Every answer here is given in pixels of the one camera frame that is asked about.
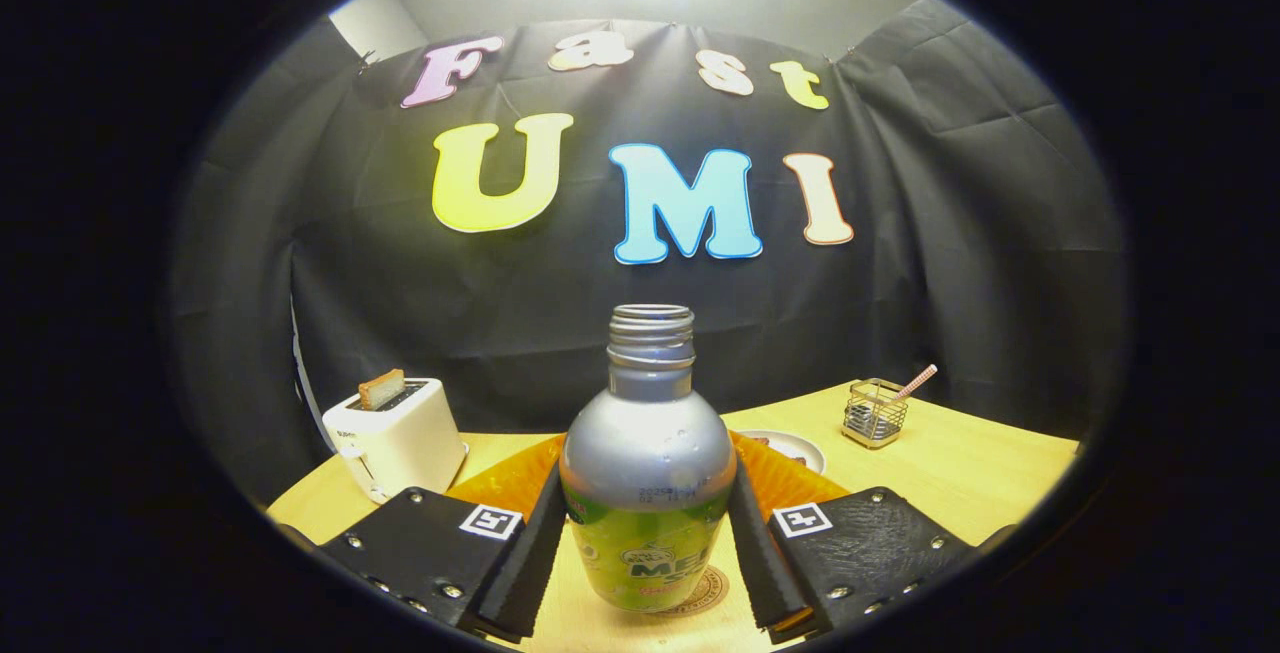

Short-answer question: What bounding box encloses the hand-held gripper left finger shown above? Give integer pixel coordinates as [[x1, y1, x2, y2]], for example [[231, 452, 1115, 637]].
[[320, 436, 571, 646]]

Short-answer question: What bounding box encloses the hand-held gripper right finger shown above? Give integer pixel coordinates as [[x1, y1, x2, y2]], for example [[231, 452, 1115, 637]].
[[728, 433, 986, 646]]

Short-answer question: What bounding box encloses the round cork coaster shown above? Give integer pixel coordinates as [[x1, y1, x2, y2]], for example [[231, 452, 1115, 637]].
[[660, 565, 729, 617]]

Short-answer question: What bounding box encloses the silver green-label juice bottle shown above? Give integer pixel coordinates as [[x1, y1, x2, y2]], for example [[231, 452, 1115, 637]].
[[558, 304, 738, 614]]

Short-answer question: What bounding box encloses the white oval plate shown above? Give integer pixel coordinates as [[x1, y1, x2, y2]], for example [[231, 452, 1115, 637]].
[[735, 429, 827, 476]]

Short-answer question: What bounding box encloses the white toaster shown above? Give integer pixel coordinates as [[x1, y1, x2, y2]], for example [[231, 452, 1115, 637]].
[[322, 377, 469, 505]]

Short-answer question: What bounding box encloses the wooden table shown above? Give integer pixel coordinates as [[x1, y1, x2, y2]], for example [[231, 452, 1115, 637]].
[[265, 380, 1081, 653]]

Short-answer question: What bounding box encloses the toast slice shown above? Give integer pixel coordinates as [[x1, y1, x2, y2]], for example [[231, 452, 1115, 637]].
[[358, 369, 407, 410]]

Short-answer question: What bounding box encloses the striped pink straw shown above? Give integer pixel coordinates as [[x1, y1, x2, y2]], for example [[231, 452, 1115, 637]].
[[880, 364, 939, 406]]

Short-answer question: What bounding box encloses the wire mesh holder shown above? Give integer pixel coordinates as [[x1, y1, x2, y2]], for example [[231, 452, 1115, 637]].
[[841, 378, 910, 450]]

